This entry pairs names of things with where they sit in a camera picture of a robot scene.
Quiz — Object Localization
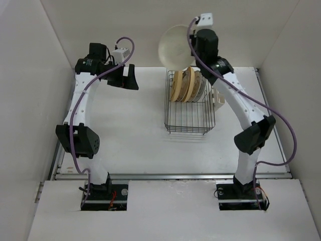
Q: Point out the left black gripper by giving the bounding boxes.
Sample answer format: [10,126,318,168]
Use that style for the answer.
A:
[101,61,138,90]

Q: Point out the tan plate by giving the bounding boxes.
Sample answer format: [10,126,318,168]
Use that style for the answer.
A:
[171,71,183,102]

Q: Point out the cream white plate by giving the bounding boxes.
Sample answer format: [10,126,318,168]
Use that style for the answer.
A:
[158,25,194,71]

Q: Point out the brown patterned plate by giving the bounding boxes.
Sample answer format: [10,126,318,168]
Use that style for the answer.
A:
[176,71,190,101]

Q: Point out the yellow plate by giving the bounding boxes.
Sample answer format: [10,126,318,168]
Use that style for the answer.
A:
[181,66,195,102]

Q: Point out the green rimmed plate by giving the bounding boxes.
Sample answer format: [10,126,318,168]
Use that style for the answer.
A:
[188,71,201,102]

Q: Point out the white plate blue rings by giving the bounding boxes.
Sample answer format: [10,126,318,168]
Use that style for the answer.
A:
[194,72,207,103]

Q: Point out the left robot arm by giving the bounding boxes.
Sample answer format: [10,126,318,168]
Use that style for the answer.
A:
[56,43,139,199]

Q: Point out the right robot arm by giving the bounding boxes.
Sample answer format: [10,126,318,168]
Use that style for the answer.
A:
[187,29,276,198]

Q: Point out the beige cutlery holder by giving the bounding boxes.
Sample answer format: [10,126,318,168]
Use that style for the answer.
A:
[212,87,225,111]

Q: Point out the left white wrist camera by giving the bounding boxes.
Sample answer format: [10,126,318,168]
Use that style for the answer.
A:
[111,47,130,65]

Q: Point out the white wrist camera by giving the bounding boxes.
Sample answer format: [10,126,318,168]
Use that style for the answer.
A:
[111,47,130,65]
[196,13,213,29]

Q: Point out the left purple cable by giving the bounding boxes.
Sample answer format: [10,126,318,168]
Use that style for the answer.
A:
[69,37,135,209]

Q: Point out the purple cable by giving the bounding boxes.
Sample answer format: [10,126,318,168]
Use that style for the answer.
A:
[187,16,298,211]
[69,37,135,209]

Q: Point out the black wire dish rack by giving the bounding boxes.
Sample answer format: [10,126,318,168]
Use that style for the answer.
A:
[164,70,215,135]

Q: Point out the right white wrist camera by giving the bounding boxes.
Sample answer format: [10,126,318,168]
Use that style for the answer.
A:
[196,13,213,29]

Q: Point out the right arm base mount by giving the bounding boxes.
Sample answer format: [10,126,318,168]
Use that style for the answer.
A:
[215,182,270,211]

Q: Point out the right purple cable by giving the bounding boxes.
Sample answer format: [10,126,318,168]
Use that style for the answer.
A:
[187,16,298,211]

